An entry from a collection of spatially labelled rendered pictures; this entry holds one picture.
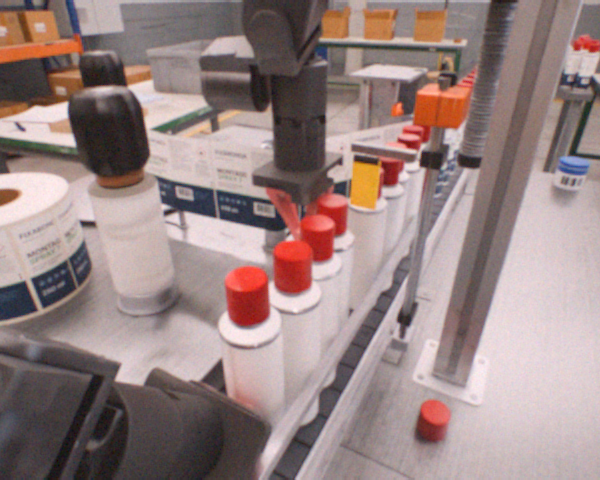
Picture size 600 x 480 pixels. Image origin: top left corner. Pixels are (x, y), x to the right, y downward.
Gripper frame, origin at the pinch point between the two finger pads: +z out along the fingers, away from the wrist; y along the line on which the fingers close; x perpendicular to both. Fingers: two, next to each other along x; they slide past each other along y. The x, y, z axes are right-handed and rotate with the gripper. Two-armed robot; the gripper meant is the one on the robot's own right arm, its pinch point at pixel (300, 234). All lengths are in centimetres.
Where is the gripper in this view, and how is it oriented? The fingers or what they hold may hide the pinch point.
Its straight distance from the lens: 50.1
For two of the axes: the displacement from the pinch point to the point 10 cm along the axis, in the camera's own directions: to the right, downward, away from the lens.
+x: 8.8, 2.3, -4.1
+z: 0.1, 8.6, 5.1
